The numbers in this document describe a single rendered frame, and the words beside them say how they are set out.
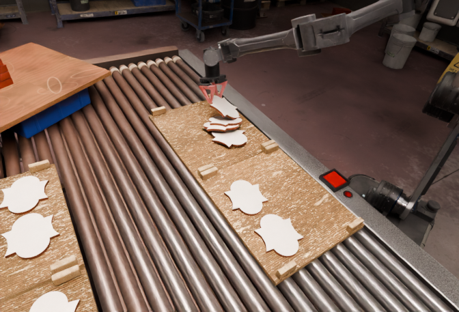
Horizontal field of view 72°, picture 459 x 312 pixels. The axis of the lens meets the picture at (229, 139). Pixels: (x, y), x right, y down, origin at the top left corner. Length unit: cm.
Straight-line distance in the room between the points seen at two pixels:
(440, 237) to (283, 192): 168
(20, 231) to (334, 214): 88
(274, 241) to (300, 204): 18
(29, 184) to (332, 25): 99
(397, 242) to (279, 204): 36
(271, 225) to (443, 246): 174
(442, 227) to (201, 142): 192
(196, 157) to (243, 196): 24
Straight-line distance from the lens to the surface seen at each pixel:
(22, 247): 99
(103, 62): 177
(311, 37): 96
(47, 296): 89
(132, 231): 97
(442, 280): 109
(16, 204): 110
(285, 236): 94
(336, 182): 116
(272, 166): 113
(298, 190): 107
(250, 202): 99
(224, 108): 125
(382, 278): 101
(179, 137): 122
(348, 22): 95
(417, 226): 219
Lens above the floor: 170
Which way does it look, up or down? 39 degrees down
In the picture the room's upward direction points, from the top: 6 degrees clockwise
